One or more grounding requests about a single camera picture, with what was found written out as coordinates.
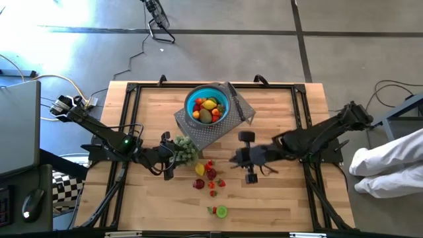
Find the black floor fan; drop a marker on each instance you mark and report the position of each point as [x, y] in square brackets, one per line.
[162, 15]

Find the whole brown kiwi fruit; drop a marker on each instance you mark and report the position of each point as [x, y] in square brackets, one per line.
[205, 116]

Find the black side desk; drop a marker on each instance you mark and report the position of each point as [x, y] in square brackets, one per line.
[13, 185]

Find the grey laptop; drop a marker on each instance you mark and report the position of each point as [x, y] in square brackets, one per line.
[18, 132]

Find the white power adapter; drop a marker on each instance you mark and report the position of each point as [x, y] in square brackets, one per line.
[92, 101]

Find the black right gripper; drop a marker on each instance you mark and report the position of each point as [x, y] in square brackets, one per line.
[251, 155]

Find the artificial green succulent plant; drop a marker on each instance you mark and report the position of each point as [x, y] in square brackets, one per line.
[186, 150]

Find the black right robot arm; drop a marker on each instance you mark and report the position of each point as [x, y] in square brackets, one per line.
[317, 137]

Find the black aluminium table frame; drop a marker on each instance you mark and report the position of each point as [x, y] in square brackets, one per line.
[155, 86]

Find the yellow plastic lemon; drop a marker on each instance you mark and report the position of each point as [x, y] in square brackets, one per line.
[209, 104]
[200, 169]

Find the dark red pomegranate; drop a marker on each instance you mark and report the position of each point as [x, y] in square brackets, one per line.
[198, 183]

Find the black keyboard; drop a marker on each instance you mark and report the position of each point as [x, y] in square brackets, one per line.
[6, 211]

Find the person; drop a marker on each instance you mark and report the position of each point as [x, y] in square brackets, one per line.
[390, 165]

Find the black white checkerboard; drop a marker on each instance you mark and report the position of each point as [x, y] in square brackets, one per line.
[66, 190]

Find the red apple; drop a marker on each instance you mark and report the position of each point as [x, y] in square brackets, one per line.
[211, 174]

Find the orange plastic tangerine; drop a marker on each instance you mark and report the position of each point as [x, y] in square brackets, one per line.
[196, 114]

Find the blue collapsible colander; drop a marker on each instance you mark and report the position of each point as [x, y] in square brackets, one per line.
[190, 105]

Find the black computer mouse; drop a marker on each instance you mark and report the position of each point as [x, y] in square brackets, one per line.
[33, 205]

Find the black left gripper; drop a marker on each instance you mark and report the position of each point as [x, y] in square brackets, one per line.
[168, 172]

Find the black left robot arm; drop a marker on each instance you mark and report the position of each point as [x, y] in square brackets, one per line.
[99, 132]

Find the grey perforated metal shelf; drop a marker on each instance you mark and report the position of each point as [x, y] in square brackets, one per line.
[211, 135]

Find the grey metal stand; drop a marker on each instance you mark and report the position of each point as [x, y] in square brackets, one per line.
[396, 114]

